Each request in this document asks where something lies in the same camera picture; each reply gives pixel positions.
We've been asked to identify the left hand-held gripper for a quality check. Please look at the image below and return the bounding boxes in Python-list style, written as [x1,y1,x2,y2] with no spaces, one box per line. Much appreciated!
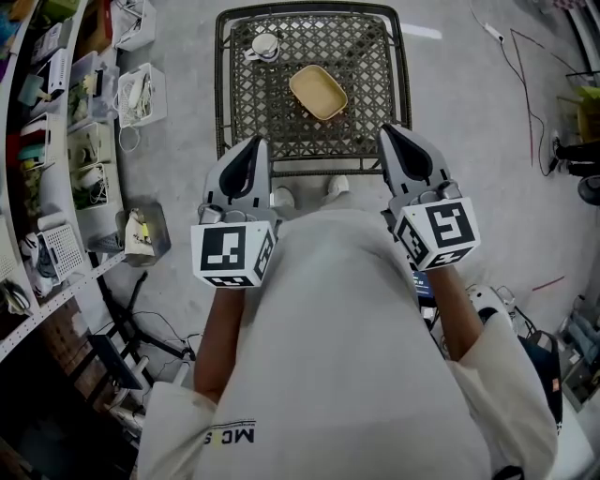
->
[189,136,279,290]

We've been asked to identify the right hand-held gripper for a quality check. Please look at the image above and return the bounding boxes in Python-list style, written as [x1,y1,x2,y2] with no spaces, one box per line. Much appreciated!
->
[378,124,482,273]

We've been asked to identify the yellow rectangular dish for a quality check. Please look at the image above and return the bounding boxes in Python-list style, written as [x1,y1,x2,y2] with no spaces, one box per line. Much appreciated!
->
[288,64,349,121]

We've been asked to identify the person's right forearm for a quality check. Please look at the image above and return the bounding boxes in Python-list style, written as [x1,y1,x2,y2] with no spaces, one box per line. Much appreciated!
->
[427,266,482,362]

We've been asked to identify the person's left forearm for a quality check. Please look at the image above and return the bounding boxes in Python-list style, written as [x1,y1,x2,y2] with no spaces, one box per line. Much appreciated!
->
[192,280,246,404]

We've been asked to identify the black lattice table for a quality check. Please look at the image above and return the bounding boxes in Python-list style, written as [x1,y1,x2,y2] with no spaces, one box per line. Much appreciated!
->
[214,4,413,178]

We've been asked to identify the person's beige trousers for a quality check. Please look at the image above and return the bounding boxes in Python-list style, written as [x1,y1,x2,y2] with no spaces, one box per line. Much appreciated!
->
[278,190,353,218]

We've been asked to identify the metal floor tray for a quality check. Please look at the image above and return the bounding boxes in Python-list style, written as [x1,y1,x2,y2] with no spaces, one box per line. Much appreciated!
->
[114,202,173,268]

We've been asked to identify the white printed bag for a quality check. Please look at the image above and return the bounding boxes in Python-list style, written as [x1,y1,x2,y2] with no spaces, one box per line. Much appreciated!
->
[124,208,156,257]

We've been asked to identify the white slatted basket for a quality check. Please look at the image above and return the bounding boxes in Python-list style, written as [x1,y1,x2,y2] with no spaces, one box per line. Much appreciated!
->
[116,63,169,128]

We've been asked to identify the white enamel cup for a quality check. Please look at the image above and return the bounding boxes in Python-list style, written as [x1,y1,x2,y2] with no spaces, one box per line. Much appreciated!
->
[243,31,281,62]

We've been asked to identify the person's white shirt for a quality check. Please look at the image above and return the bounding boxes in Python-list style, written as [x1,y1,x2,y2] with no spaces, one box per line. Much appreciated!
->
[135,208,559,480]

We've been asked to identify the black metal stand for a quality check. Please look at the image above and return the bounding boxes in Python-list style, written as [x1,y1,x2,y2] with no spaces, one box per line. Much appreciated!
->
[88,252,196,363]

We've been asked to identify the white perforated box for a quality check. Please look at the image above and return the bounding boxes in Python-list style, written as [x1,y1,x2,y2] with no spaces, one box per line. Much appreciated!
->
[37,223,85,283]

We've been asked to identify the white shelving unit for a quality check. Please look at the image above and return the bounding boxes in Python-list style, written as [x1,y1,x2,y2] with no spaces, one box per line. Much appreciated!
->
[0,0,128,362]

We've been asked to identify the white looped cable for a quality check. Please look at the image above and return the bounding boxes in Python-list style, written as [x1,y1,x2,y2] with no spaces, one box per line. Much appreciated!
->
[117,125,142,152]

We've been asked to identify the red floor cable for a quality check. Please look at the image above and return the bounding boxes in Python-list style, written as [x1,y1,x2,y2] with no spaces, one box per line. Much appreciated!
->
[509,27,582,168]

